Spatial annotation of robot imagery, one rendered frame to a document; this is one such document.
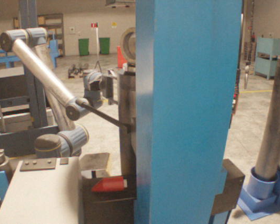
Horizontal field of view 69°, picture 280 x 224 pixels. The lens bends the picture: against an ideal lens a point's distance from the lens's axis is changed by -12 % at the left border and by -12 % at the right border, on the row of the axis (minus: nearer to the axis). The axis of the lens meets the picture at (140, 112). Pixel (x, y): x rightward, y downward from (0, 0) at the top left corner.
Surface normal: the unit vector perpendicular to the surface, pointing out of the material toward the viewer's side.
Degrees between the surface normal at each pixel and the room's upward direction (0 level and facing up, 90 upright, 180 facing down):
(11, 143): 90
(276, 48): 90
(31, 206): 0
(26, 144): 90
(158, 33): 90
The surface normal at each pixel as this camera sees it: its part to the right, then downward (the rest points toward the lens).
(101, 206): 0.22, 0.36
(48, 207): 0.00, -0.93
